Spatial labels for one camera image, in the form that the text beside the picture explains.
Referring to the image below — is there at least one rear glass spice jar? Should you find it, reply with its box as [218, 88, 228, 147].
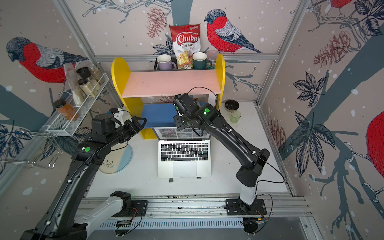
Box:
[89, 65, 105, 85]

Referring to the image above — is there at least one pink cup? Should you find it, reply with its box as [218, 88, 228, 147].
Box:
[206, 50, 219, 69]

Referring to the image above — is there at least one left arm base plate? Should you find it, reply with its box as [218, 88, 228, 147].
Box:
[118, 200, 149, 218]

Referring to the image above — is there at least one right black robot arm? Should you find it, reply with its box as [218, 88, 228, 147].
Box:
[173, 93, 270, 206]

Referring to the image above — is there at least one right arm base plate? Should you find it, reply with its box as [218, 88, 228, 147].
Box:
[224, 198, 267, 216]

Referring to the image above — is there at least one white wire wall rack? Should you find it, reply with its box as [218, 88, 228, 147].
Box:
[47, 73, 110, 137]

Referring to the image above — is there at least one silver laptop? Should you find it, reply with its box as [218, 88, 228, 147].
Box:
[152, 127, 211, 179]

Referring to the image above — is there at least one orange spice jar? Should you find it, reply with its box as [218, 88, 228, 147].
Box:
[54, 99, 79, 121]

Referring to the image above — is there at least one dark green mug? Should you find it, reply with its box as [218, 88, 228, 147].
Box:
[192, 52, 212, 70]

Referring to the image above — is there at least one aluminium mounting rail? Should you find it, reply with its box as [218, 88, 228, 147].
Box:
[59, 194, 313, 220]

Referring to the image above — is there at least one clear plastic bag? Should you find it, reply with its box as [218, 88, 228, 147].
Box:
[64, 63, 86, 107]

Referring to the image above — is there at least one cream and blue plate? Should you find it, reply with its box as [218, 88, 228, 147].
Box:
[99, 144, 133, 174]

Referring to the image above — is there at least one red Chuba chips bag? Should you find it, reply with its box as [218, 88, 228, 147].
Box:
[170, 24, 201, 70]

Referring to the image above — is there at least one green drinking glass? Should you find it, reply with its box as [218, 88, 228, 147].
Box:
[230, 110, 242, 124]

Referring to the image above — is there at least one yellow pink blue shelf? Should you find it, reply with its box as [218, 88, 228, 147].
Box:
[111, 53, 226, 140]

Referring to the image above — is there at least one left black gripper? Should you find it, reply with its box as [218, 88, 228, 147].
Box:
[106, 115, 148, 147]

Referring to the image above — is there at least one lilac mug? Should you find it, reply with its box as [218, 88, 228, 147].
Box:
[157, 54, 177, 71]

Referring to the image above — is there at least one tall black lid spice jar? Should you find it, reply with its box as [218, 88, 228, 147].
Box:
[76, 67, 101, 91]

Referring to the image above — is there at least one black bowl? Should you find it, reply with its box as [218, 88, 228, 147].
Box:
[225, 100, 240, 112]

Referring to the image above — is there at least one chrome wire hanger rack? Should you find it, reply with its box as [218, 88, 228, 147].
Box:
[1, 128, 63, 171]

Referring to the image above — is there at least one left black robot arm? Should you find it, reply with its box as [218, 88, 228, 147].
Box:
[21, 113, 147, 240]

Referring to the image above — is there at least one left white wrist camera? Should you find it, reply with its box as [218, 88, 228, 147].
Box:
[109, 108, 124, 128]

